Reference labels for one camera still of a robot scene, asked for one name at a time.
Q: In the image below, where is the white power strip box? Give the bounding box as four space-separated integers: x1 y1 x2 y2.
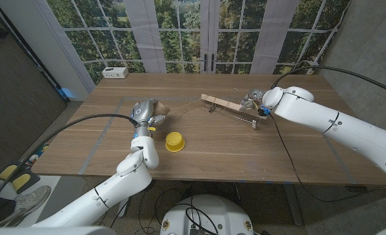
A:
102 67 130 80

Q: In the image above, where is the white table leg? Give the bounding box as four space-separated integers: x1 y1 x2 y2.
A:
117 195 132 218

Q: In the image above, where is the white robot torso base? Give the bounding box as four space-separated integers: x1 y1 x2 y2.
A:
159 194 255 235

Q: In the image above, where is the white robot chest rim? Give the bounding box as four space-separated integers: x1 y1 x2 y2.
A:
0 227 115 235

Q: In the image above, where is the printed window backdrop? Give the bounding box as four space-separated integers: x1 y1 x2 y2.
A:
46 0 352 86

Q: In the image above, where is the yellow plastic lid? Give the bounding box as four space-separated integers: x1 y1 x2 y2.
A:
165 131 186 153

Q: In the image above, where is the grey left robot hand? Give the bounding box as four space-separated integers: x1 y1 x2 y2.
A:
131 99 167 137

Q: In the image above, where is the blue floor object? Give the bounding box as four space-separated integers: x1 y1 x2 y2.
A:
59 87 75 99

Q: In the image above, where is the thin black cable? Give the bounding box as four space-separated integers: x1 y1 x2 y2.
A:
267 112 386 203

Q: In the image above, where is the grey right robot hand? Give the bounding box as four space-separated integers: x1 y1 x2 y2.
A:
239 87 266 111

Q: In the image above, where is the jute twine spool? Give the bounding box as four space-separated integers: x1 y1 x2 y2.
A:
152 99 171 117

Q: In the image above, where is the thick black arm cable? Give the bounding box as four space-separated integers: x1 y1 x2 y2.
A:
0 113 140 210
270 65 386 99

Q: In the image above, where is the jute twine strand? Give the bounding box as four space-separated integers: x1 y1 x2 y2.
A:
168 97 213 121

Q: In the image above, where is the thin metal rod with clips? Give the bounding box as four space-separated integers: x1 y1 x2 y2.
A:
207 104 258 129

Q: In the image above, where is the grey sneaker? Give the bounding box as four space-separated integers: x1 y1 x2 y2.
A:
0 185 52 228

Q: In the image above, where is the colourful floor item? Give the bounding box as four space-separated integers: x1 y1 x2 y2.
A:
26 143 50 166

